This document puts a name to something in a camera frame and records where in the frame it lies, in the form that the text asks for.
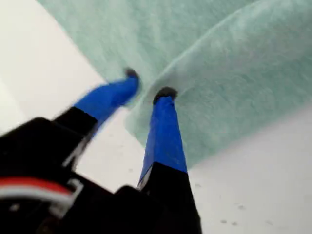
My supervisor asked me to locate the green t shirt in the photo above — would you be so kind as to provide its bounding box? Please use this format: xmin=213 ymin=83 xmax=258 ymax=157
xmin=36 ymin=0 xmax=312 ymax=169

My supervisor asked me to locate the red white servo wire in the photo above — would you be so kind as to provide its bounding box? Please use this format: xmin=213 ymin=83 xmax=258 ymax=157
xmin=0 ymin=176 xmax=75 ymax=208

